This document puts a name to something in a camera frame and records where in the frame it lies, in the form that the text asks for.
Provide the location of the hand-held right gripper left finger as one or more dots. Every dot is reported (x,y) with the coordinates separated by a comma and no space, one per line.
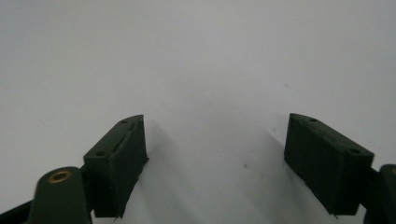
(116,168)

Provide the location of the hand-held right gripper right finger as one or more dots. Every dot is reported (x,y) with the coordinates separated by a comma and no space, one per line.
(327,165)

